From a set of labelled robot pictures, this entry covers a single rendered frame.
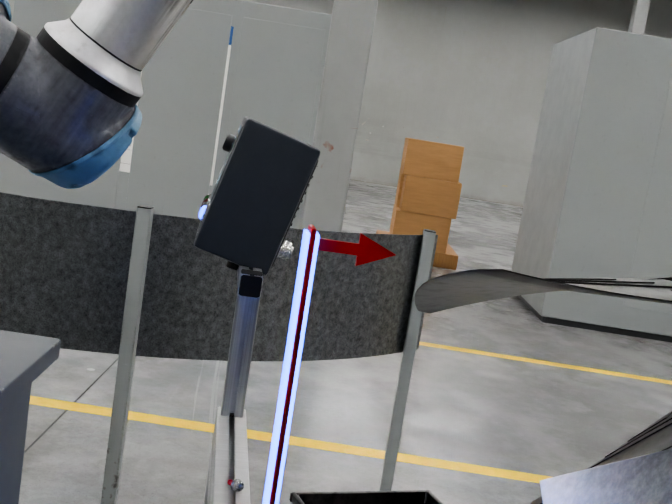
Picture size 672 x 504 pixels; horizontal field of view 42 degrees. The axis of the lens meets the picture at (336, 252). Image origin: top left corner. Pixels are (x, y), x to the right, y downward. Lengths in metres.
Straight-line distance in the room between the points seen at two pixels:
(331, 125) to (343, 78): 0.27
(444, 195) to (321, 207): 3.94
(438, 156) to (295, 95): 2.48
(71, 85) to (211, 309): 1.66
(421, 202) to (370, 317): 6.08
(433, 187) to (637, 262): 2.55
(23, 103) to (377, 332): 2.06
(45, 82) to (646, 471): 0.64
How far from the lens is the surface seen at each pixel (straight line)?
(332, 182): 4.99
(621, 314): 7.12
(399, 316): 2.90
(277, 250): 1.21
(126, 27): 0.90
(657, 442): 0.85
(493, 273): 0.56
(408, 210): 8.82
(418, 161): 8.78
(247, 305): 1.17
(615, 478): 0.74
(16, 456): 0.94
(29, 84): 0.90
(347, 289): 2.69
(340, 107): 4.98
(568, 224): 6.89
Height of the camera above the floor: 1.27
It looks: 8 degrees down
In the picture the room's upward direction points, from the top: 9 degrees clockwise
